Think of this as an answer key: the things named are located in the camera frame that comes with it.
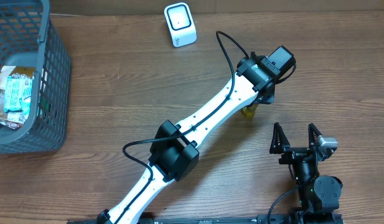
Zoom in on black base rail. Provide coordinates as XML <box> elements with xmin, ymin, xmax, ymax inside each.
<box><xmin>67</xmin><ymin>214</ymin><xmax>344</xmax><ymax>224</ymax></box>

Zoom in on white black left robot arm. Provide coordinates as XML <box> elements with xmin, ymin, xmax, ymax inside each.
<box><xmin>96</xmin><ymin>56</ymin><xmax>282</xmax><ymax>223</ymax></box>

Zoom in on brown cookie pouch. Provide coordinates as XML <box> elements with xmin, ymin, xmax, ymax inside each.
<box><xmin>0</xmin><ymin>66</ymin><xmax>35</xmax><ymax>90</ymax></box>

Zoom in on teal snack packet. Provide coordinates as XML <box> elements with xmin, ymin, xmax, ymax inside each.
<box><xmin>4</xmin><ymin>77</ymin><xmax>32</xmax><ymax>115</ymax></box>

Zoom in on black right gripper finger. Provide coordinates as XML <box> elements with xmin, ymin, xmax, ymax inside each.
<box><xmin>308</xmin><ymin>123</ymin><xmax>322</xmax><ymax>147</ymax></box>
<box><xmin>269</xmin><ymin>122</ymin><xmax>290</xmax><ymax>154</ymax></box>

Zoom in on grey plastic mesh basket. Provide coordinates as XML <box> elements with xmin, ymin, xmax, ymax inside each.
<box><xmin>0</xmin><ymin>0</ymin><xmax>72</xmax><ymax>154</ymax></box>

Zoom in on white barcode scanner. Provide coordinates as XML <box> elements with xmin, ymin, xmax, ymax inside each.
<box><xmin>164</xmin><ymin>2</ymin><xmax>197</xmax><ymax>47</ymax></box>

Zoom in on yellow bottle silver cap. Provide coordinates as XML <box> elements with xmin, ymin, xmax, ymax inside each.
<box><xmin>240</xmin><ymin>103</ymin><xmax>258</xmax><ymax>118</ymax></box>

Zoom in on small printed snack bag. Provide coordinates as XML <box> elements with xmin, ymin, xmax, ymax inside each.
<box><xmin>0</xmin><ymin>90</ymin><xmax>26</xmax><ymax>129</ymax></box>

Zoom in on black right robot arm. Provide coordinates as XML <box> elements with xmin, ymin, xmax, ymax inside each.
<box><xmin>266</xmin><ymin>123</ymin><xmax>344</xmax><ymax>223</ymax></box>

